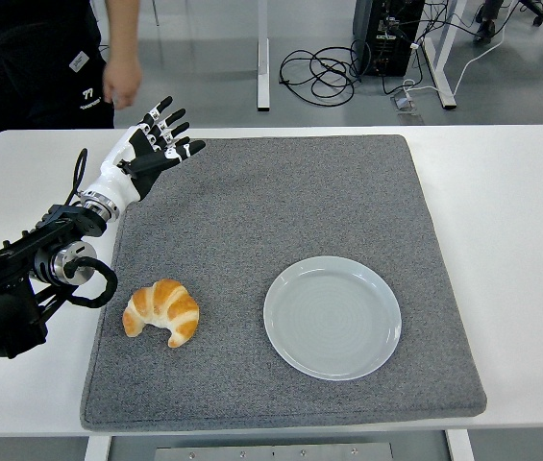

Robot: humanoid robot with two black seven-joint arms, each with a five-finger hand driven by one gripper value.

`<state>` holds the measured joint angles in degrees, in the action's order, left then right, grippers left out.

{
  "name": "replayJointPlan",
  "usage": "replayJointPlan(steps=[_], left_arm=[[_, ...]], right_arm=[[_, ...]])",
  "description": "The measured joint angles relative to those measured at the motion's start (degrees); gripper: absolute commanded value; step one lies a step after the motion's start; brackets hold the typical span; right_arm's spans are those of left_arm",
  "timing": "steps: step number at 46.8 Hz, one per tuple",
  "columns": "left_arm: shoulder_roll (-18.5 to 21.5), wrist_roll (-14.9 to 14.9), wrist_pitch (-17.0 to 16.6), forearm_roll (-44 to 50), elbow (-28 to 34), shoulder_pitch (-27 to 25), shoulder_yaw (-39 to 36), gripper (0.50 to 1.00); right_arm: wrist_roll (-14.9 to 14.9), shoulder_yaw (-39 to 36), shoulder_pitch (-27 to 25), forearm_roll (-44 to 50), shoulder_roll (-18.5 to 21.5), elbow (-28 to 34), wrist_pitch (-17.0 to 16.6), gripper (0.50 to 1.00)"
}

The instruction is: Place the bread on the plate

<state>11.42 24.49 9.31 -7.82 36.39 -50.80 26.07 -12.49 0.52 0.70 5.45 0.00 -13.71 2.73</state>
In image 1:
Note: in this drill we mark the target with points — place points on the person's hand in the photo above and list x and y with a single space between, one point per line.
122 79

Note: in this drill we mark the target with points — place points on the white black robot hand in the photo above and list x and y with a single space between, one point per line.
117 177

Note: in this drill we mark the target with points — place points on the golden croissant bread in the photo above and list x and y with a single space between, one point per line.
170 307

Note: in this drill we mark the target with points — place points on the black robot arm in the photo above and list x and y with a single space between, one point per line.
11 254

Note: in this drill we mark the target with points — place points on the person's forearm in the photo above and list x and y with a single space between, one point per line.
121 26

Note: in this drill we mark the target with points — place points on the pale grey round plate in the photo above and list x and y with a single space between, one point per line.
333 322

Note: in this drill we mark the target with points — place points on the grey metal plate with screws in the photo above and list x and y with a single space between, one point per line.
276 453

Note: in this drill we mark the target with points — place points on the person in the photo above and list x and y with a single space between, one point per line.
21 48

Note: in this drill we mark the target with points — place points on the grey fabric mat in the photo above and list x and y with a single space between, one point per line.
252 216

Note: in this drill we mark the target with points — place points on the white desk leg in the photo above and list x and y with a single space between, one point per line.
263 72
445 86

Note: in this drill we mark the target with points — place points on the black computer tower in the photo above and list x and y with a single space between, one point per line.
372 19

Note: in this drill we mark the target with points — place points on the white table leg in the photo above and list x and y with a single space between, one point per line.
460 446
97 449

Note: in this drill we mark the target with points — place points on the grey floor socket box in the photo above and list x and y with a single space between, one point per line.
403 102

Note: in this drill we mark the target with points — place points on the seated person's leg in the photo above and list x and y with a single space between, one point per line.
485 29

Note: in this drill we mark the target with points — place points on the black office chair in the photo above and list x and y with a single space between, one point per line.
533 9

